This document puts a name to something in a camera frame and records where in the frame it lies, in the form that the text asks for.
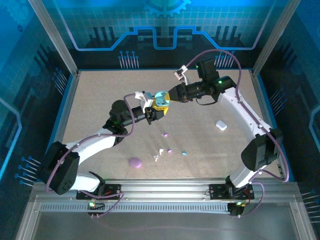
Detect blue earbud charging case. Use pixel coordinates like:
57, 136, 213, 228
153, 90, 171, 107

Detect white earbud charging case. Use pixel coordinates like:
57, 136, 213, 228
215, 119, 228, 132

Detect purple earbud charging case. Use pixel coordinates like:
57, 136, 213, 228
128, 156, 143, 169

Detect left controller board with LED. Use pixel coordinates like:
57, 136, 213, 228
86, 199, 106, 218

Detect controller board with led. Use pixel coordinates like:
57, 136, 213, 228
228, 201, 247, 218
86, 199, 106, 218

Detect grey metal tray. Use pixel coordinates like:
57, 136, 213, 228
14, 197, 317, 240

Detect right controller board with LED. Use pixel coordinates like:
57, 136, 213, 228
228, 201, 247, 218

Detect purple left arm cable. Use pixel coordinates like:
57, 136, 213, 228
45, 92, 141, 218

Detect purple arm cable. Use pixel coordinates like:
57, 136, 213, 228
182, 49, 291, 218
45, 92, 141, 218

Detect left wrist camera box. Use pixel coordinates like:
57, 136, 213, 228
134, 90, 154, 111

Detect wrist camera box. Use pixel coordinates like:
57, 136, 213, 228
174, 64, 189, 86
134, 90, 154, 111

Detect thin black gripper wire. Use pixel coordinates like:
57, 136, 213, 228
196, 96, 219, 106

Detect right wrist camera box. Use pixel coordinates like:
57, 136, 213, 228
174, 64, 189, 86

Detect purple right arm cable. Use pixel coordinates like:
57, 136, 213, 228
182, 49, 291, 218

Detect aluminium table side rail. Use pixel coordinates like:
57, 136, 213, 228
41, 71, 81, 182
249, 69, 288, 182

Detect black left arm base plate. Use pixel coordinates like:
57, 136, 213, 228
76, 184, 123, 200

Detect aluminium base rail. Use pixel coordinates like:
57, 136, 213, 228
32, 177, 301, 201

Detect aluminium frame post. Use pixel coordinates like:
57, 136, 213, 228
251, 0, 302, 76
27, 0, 80, 76

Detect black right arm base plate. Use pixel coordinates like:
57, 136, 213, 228
209, 183, 255, 200

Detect slotted grey cable duct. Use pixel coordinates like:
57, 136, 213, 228
39, 202, 232, 214

